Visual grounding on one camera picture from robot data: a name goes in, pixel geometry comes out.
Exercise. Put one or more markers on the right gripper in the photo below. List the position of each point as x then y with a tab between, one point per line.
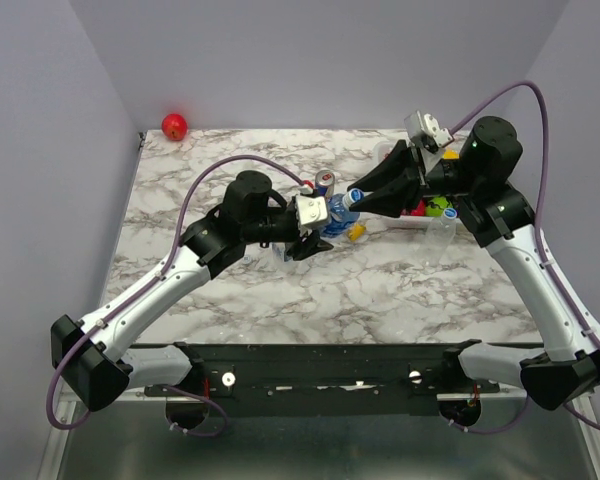
404	194

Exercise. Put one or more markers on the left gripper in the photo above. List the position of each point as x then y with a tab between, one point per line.
300	250

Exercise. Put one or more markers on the blue label plastic bottle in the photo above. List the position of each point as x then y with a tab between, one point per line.
341	217

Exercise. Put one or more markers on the blue bottle cap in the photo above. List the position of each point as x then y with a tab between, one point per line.
449	213
353	196

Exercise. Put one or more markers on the clear plastic bottle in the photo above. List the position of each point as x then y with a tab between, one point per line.
439	235

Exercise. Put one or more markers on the small clear labelled bottle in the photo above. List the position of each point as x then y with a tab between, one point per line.
281	258

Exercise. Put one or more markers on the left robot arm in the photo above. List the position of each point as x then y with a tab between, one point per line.
92	354

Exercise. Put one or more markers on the red dragon fruit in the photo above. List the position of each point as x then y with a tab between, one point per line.
419	210

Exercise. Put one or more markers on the yellow snack packet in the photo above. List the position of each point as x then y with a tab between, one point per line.
356	232

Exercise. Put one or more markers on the white plastic basket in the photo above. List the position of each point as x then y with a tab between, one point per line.
380	152

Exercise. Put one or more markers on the green toy fruit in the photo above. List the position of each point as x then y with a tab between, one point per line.
435	206

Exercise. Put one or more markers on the right blue energy drink can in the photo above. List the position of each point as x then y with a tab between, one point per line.
324	183

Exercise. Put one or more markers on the red apple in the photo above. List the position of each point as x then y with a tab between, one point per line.
174	127

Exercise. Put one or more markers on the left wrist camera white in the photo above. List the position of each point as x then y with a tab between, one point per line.
312	213

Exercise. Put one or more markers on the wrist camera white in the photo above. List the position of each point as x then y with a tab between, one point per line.
312	213
424	131

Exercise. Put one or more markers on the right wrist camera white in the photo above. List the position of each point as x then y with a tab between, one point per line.
424	131

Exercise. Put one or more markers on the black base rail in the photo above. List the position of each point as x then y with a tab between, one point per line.
285	380

